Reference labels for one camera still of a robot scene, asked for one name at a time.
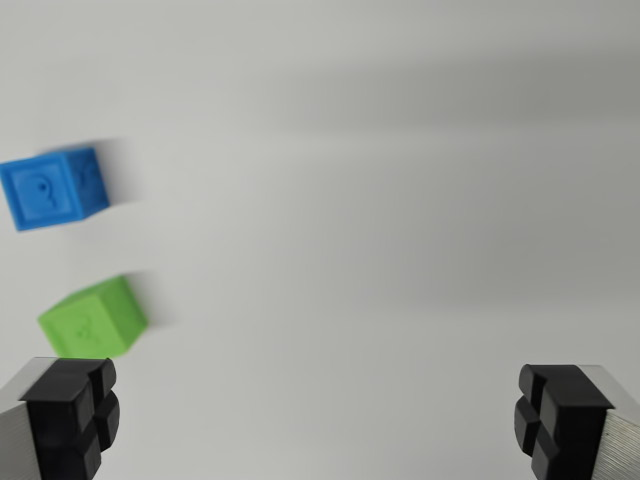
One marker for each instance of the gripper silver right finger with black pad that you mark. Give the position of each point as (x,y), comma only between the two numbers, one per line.
(565,425)

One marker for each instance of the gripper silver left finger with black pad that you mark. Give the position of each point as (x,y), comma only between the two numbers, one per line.
(55,420)

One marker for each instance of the blue rubber cube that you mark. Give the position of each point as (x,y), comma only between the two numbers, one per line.
(45,192)

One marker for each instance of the green rubber cube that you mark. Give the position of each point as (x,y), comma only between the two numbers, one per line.
(95,325)

